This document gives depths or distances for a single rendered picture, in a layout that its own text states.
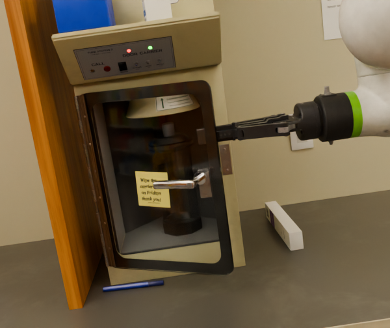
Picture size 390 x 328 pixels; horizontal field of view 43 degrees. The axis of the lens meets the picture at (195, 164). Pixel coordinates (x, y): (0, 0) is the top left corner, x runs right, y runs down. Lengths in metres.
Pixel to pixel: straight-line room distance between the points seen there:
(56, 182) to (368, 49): 0.68
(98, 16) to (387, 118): 0.58
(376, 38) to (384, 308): 0.57
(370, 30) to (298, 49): 0.99
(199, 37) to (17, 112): 0.76
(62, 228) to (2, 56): 0.68
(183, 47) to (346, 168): 0.81
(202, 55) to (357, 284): 0.56
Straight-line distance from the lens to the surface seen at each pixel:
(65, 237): 1.09
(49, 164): 1.05
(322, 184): 1.64
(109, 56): 1.02
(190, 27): 0.98
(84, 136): 1.10
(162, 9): 1.00
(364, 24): 0.58
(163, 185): 0.97
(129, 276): 1.20
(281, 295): 1.06
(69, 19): 1.00
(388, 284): 1.09
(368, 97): 1.01
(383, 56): 0.60
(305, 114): 0.98
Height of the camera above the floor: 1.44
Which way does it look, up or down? 13 degrees down
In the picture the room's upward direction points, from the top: 8 degrees counter-clockwise
